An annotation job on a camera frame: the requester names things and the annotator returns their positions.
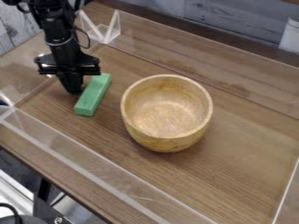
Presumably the green rectangular block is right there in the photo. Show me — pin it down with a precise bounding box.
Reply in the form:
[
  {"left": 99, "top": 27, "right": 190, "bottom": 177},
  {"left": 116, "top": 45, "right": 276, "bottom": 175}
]
[{"left": 74, "top": 73, "right": 112, "bottom": 116}]

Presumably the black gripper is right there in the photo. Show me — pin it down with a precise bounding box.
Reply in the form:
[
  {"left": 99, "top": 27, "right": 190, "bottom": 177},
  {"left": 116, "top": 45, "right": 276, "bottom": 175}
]
[{"left": 33, "top": 40, "right": 99, "bottom": 95}]

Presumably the clear acrylic corner bracket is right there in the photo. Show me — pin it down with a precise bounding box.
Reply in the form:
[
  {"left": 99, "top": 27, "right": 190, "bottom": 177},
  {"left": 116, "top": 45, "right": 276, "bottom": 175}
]
[{"left": 77, "top": 10, "right": 120, "bottom": 45}]

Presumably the black metal bracket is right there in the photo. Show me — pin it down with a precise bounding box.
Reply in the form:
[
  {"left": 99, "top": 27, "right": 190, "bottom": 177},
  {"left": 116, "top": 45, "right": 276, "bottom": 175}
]
[{"left": 31, "top": 196, "right": 73, "bottom": 224}]

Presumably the clear acrylic front wall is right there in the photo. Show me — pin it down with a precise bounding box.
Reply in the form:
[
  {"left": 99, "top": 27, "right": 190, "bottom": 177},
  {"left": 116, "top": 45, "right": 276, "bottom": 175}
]
[{"left": 0, "top": 91, "right": 218, "bottom": 224}]

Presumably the brown wooden bowl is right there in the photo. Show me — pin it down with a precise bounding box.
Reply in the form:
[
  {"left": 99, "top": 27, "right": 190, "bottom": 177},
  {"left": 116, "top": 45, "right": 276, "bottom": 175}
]
[{"left": 120, "top": 74, "right": 213, "bottom": 152}]

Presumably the black cable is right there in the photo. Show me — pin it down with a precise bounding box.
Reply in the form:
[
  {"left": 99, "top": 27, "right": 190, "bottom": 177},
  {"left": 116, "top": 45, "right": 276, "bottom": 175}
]
[{"left": 0, "top": 203, "right": 22, "bottom": 224}]

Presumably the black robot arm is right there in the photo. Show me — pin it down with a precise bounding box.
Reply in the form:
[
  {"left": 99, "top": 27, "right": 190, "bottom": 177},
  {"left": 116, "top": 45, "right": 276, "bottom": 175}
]
[{"left": 1, "top": 0, "right": 99, "bottom": 95}]

